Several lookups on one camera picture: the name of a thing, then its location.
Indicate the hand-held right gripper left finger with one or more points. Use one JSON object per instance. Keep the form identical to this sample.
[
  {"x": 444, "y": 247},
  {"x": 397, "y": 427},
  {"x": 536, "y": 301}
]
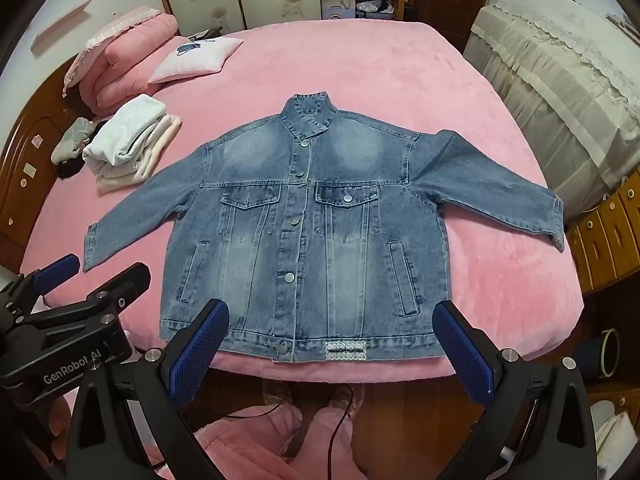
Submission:
[{"x": 197, "y": 355}]

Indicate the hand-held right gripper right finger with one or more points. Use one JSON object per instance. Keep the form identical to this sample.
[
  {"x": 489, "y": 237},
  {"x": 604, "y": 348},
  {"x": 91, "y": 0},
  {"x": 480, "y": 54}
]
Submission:
[{"x": 462, "y": 355}]

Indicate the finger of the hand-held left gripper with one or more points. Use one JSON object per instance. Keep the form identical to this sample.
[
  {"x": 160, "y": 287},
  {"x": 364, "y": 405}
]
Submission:
[
  {"x": 125, "y": 280},
  {"x": 57, "y": 266}
]

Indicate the blue denim jacket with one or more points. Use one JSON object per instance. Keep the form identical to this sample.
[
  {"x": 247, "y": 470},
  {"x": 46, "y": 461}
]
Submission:
[{"x": 350, "y": 260}]

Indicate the wooden headboard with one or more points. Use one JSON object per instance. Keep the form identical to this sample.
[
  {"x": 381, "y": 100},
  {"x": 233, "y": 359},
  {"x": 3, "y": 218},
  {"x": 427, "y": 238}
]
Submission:
[{"x": 25, "y": 200}]

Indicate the patterned slipper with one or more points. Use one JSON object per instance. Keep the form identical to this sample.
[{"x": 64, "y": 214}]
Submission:
[
  {"x": 277, "y": 392},
  {"x": 342, "y": 395}
]

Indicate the pink fleece pants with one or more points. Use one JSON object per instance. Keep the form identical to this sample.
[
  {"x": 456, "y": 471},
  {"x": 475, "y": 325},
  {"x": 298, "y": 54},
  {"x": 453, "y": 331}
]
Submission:
[{"x": 250, "y": 445}]

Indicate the grey cloth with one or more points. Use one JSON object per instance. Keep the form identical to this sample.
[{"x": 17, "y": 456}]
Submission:
[{"x": 72, "y": 140}]

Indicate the dark blue bin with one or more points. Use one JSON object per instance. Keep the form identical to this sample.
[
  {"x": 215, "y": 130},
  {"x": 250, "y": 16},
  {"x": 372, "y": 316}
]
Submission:
[{"x": 597, "y": 355}]

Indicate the white folded garment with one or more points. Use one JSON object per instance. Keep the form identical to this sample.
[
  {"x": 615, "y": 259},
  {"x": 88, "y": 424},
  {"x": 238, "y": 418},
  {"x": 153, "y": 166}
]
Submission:
[{"x": 125, "y": 130}]

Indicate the white bag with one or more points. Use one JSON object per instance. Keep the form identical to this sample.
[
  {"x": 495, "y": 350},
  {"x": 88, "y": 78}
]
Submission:
[{"x": 615, "y": 440}]

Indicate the wooden drawer cabinet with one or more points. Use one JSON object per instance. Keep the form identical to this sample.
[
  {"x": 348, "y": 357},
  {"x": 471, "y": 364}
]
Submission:
[{"x": 610, "y": 240}]

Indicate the pink folded quilt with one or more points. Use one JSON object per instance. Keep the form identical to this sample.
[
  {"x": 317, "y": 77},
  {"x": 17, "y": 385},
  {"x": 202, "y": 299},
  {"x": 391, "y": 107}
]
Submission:
[{"x": 130, "y": 60}]

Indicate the white pillow with blue print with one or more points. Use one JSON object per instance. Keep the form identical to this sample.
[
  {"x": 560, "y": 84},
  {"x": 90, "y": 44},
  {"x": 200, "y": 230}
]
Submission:
[{"x": 200, "y": 60}]

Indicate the pink fleece bed blanket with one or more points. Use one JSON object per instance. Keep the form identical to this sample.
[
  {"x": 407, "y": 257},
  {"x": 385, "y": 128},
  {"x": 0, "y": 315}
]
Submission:
[{"x": 400, "y": 85}]

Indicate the white wall shelf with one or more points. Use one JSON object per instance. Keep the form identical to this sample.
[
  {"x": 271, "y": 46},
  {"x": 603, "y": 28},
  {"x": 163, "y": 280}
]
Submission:
[{"x": 57, "y": 27}]

